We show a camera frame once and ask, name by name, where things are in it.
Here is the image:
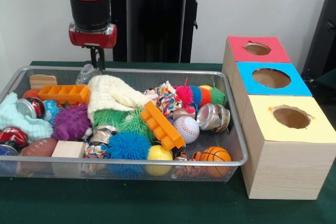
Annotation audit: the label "cream knitted cloth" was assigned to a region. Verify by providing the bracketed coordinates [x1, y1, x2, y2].
[86, 74, 154, 122]

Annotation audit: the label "yellow ball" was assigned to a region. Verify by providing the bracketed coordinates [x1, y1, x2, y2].
[146, 145, 174, 176]

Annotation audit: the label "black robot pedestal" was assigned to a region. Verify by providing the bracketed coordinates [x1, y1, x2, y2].
[108, 0, 212, 63]

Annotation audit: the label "long flat orange toy brick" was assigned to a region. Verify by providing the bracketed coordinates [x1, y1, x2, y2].
[38, 84, 91, 105]

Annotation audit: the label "small orange basketball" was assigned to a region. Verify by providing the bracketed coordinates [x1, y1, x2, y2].
[200, 146, 232, 177]

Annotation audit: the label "purple spiky ball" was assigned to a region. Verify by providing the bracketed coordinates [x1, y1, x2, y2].
[51, 103, 92, 142]

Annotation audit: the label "crushed silver can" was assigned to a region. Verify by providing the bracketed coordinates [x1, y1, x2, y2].
[196, 102, 232, 133]

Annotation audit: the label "green spiky ball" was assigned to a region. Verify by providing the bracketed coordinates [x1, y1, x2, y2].
[120, 109, 155, 142]

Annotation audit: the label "blue spiky ball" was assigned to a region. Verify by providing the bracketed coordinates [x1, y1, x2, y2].
[107, 132, 152, 178]

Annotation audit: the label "white baseball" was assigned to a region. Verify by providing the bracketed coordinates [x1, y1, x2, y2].
[174, 116, 201, 145]

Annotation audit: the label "orange toy brick round studs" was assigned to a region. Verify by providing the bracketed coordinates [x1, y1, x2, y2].
[140, 101, 186, 151]

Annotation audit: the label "wooden box three holes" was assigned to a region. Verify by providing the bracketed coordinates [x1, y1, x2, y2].
[223, 36, 336, 200]

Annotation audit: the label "clear shallow mesh bin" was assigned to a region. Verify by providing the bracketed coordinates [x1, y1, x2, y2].
[0, 66, 249, 183]

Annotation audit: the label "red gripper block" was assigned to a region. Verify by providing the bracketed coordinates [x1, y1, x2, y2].
[68, 22, 118, 71]

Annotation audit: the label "dark green table cloth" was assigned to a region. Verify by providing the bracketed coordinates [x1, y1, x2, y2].
[0, 60, 336, 224]

